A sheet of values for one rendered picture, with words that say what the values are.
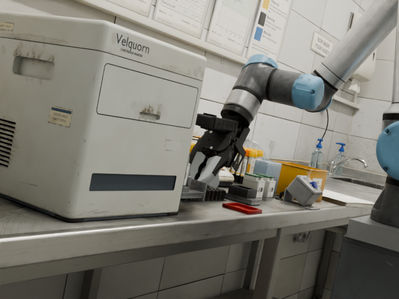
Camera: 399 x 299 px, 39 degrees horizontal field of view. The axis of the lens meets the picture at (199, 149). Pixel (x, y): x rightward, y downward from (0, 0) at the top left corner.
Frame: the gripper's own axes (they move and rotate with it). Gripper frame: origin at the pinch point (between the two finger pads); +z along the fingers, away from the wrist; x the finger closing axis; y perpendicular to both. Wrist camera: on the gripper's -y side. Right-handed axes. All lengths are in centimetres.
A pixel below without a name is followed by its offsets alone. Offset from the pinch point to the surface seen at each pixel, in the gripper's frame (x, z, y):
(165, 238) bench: -8.5, 15.9, -12.7
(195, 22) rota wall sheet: 59, -77, 38
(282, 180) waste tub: 7, -30, 51
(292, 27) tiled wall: 60, -133, 99
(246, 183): 5.1, -15.9, 28.5
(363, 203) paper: -10, -41, 79
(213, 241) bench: -5.5, 7.8, 7.9
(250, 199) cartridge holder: -0.7, -9.8, 23.7
